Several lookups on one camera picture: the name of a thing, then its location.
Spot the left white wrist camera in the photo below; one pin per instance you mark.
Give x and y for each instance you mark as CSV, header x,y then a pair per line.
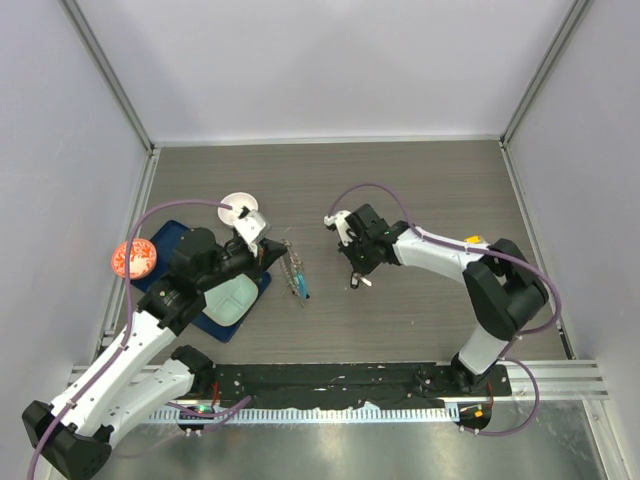
x,y
252,226

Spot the blue keyring with keys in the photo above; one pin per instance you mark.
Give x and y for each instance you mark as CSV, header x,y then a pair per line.
x,y
293,269

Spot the white round bowl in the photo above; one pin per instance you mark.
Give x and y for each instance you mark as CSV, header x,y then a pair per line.
x,y
237,202

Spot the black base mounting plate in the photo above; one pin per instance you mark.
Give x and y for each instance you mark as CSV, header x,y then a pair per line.
x,y
338,386

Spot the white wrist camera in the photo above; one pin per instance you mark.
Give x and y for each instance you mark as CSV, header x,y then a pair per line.
x,y
338,222
252,226

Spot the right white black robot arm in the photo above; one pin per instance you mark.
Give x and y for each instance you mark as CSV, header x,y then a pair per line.
x,y
505,295

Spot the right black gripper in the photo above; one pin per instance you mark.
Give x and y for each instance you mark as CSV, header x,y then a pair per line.
x,y
359,267

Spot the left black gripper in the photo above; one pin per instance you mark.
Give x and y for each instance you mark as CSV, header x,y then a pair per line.
x,y
268,252

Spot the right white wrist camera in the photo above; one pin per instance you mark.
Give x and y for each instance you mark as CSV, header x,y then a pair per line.
x,y
338,222

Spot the white slotted cable duct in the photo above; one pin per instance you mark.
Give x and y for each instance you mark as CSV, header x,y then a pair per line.
x,y
367,414

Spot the orange patterned bowl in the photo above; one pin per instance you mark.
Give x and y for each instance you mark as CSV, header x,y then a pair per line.
x,y
142,260

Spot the aluminium frame rail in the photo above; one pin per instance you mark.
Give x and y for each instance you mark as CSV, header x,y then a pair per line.
x,y
558,380

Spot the yellow tagged key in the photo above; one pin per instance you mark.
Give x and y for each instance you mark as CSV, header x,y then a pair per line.
x,y
475,240

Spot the black tagged key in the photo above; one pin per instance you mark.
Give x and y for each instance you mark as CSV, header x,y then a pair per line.
x,y
357,279

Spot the dark blue tray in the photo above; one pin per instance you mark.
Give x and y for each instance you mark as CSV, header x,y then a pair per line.
x,y
165,240

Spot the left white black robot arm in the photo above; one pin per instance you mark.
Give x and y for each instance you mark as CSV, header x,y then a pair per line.
x,y
77,431

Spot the pale green divided plate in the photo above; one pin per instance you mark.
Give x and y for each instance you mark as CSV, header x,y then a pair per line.
x,y
227,303

